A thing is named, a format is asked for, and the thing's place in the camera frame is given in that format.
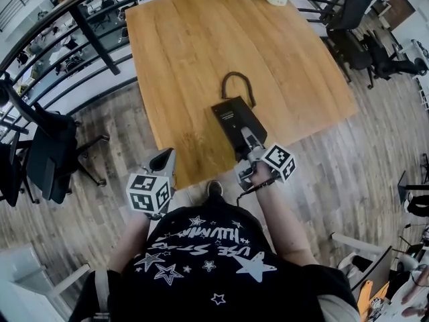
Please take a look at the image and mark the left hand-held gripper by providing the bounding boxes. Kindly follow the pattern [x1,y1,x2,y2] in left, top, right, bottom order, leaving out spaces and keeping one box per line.
[125,147,178,220]

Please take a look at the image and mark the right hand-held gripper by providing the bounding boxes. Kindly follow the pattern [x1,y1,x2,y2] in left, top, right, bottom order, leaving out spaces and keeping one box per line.
[234,127,298,191]

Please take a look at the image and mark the dark brown handbag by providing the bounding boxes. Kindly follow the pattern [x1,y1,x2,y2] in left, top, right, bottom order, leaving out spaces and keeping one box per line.
[210,71,268,162]

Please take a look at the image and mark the person's left forearm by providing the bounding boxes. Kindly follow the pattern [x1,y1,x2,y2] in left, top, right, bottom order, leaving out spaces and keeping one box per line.
[107,211,151,274]

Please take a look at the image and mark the person's right forearm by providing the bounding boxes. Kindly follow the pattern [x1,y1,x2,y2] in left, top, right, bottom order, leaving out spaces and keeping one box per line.
[254,179,319,266]

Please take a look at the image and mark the person's right hand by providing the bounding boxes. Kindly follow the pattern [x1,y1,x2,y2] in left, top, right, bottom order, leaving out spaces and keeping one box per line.
[250,164,278,186]

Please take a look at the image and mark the person's right black shoe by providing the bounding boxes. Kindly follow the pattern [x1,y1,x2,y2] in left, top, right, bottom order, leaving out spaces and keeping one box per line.
[206,179,225,197]

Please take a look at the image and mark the person's black trousers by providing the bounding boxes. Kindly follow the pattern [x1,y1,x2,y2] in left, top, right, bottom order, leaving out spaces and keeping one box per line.
[200,193,232,211]

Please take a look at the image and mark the black office chair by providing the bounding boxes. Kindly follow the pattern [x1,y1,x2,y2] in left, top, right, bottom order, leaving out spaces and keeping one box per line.
[363,34,428,90]
[0,142,26,207]
[0,70,110,206]
[326,0,378,83]

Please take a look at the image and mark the black star-print shirt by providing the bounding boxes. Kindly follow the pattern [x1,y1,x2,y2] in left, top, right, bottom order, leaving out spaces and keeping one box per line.
[68,205,361,322]

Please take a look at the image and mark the wooden table with white legs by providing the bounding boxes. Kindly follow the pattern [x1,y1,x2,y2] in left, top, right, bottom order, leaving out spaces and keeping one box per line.
[0,0,349,137]

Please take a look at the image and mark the white shelf rack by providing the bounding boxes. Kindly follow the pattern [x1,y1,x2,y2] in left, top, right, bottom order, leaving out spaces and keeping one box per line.
[415,75,429,113]

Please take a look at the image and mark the dark grey desk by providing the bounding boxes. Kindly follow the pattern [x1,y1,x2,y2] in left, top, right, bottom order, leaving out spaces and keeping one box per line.
[350,245,395,293]

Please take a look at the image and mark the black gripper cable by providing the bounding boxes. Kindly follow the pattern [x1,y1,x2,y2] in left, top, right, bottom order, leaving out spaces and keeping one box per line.
[236,176,282,207]

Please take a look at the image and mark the grey shoulder strap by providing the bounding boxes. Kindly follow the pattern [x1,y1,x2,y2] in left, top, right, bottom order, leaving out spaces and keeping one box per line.
[95,269,110,315]

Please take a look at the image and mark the white desk frame bar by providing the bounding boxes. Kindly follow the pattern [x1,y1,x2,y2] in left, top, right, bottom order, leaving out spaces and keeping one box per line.
[330,232,393,256]

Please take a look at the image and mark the black pedestal base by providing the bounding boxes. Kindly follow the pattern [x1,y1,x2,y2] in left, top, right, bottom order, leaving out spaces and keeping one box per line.
[397,170,429,204]

